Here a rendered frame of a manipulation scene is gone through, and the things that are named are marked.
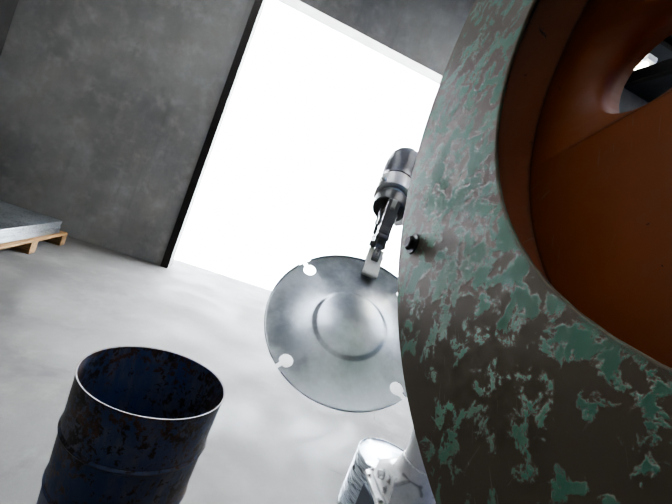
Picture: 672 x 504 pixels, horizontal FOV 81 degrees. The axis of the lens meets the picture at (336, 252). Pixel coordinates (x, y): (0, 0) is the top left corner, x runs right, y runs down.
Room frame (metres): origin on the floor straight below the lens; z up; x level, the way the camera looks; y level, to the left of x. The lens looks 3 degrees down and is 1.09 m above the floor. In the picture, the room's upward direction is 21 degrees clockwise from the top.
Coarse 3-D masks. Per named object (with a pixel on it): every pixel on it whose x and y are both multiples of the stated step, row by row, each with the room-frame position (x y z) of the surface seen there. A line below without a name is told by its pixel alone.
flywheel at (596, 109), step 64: (576, 0) 0.43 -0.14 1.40; (640, 0) 0.36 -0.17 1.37; (576, 64) 0.41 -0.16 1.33; (512, 128) 0.43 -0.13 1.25; (576, 128) 0.38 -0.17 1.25; (640, 128) 0.31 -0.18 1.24; (512, 192) 0.40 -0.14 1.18; (576, 192) 0.35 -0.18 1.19; (640, 192) 0.29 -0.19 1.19; (576, 256) 0.32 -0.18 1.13; (640, 256) 0.27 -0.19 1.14; (640, 320) 0.26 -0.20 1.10
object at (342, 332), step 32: (320, 256) 0.74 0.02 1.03; (352, 256) 0.76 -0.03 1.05; (288, 288) 0.68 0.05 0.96; (320, 288) 0.70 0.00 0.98; (352, 288) 0.72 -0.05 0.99; (384, 288) 0.73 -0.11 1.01; (288, 320) 0.64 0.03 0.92; (320, 320) 0.65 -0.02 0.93; (352, 320) 0.67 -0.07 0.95; (384, 320) 0.69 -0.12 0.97; (288, 352) 0.61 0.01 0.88; (320, 352) 0.62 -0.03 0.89; (352, 352) 0.63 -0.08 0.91; (384, 352) 0.65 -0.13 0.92; (320, 384) 0.59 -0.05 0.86; (352, 384) 0.60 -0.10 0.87; (384, 384) 0.61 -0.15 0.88
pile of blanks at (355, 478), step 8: (360, 456) 1.60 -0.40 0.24; (352, 464) 1.64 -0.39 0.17; (360, 464) 1.58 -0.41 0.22; (352, 472) 1.61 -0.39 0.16; (360, 472) 1.56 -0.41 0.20; (352, 480) 1.59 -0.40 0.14; (360, 480) 1.55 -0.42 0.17; (344, 488) 1.64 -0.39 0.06; (352, 488) 1.57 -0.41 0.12; (360, 488) 1.54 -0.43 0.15; (344, 496) 1.60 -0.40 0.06; (352, 496) 1.56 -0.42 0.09
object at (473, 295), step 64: (512, 0) 0.43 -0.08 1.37; (448, 64) 0.54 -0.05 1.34; (512, 64) 0.39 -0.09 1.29; (448, 128) 0.46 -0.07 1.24; (448, 192) 0.40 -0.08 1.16; (448, 256) 0.36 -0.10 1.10; (512, 256) 0.28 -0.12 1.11; (448, 320) 0.32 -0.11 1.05; (512, 320) 0.26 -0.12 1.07; (576, 320) 0.21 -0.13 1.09; (448, 384) 0.29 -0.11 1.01; (512, 384) 0.24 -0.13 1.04; (576, 384) 0.20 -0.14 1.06; (640, 384) 0.17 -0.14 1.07; (448, 448) 0.27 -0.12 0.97; (512, 448) 0.22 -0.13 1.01; (576, 448) 0.19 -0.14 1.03; (640, 448) 0.16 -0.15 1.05
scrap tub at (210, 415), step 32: (96, 352) 1.17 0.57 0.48; (128, 352) 1.28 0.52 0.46; (160, 352) 1.34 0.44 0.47; (96, 384) 1.21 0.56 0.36; (128, 384) 1.30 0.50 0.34; (160, 384) 1.34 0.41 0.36; (192, 384) 1.34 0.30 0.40; (64, 416) 1.02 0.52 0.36; (96, 416) 0.95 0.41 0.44; (128, 416) 0.94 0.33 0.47; (160, 416) 1.34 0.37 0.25; (192, 416) 1.31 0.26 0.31; (64, 448) 0.98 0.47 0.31; (96, 448) 0.95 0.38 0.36; (128, 448) 0.95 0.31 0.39; (160, 448) 0.99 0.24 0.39; (192, 448) 1.07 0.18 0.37; (64, 480) 0.96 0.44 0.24; (96, 480) 0.95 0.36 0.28; (128, 480) 0.96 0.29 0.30; (160, 480) 1.01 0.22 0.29
